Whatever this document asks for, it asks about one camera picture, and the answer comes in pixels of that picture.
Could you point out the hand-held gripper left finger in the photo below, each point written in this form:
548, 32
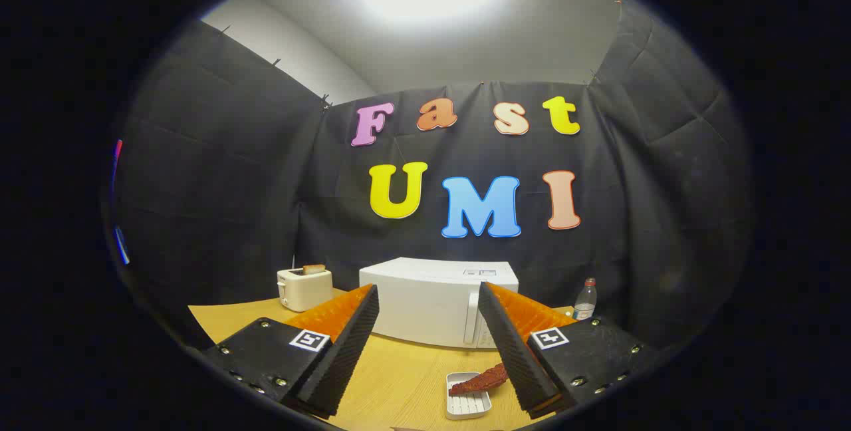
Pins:
349, 351

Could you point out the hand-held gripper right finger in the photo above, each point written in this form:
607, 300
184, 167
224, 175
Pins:
515, 358

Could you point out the brown grilled meat piece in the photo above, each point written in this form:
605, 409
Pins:
475, 383

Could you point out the white toaster oven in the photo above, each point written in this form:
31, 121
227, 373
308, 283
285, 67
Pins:
425, 304

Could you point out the cream bread toaster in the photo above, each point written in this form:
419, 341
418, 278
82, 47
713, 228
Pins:
304, 290

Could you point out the white ridged tray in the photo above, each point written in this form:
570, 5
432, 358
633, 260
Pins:
469, 407

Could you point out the toast bread slice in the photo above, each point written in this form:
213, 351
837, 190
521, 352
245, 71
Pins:
314, 269

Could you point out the clear plastic water bottle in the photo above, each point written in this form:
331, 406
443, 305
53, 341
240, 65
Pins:
586, 301

